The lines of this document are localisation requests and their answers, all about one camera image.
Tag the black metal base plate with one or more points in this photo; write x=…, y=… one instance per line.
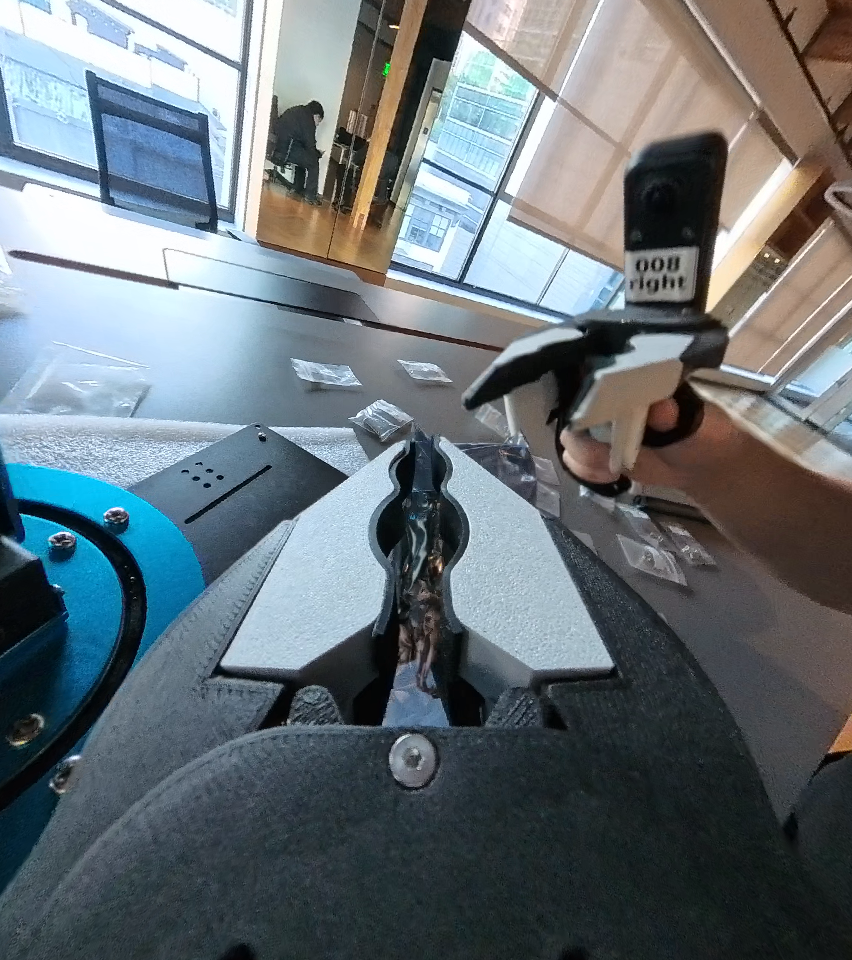
x=246, y=488

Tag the black office chair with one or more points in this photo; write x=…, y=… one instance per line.
x=156, y=150

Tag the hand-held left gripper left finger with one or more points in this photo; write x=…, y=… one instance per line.
x=321, y=593

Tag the blue toy robot arm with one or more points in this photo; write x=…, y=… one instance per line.
x=36, y=600

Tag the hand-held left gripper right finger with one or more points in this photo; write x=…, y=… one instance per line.
x=523, y=593

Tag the person's right hand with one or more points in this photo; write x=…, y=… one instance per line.
x=666, y=443

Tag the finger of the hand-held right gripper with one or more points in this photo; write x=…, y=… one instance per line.
x=628, y=390
x=538, y=357

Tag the dark grey desk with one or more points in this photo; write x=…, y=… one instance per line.
x=66, y=225
x=246, y=375

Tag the scattered small clear zip bags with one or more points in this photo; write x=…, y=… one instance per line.
x=81, y=383

